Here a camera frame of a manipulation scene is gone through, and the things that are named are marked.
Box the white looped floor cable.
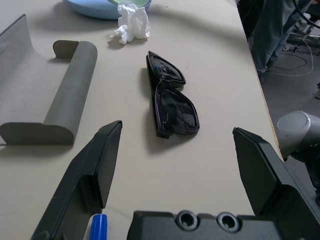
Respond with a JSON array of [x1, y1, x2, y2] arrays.
[[259, 37, 315, 77]]

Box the blue cap whiteboard marker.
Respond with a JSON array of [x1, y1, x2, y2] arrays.
[[84, 213, 110, 240]]

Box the light green plate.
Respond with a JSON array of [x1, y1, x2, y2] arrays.
[[107, 0, 151, 8]]

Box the bystander in grey trousers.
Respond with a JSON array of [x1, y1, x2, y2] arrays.
[[236, 0, 313, 76]]

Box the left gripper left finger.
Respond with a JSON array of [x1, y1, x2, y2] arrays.
[[31, 120, 123, 240]]

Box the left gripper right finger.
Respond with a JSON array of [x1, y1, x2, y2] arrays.
[[232, 126, 320, 240]]

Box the grey glasses case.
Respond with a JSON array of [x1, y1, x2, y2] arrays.
[[0, 14, 98, 146]]

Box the white tissue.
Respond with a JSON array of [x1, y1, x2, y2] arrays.
[[108, 3, 152, 46]]

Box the black sunglasses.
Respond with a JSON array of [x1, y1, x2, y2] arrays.
[[146, 50, 201, 139]]

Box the light blue plate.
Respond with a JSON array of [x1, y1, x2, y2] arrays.
[[62, 0, 153, 20]]

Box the wheeled equipment stand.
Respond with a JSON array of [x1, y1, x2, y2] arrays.
[[283, 14, 320, 53]]

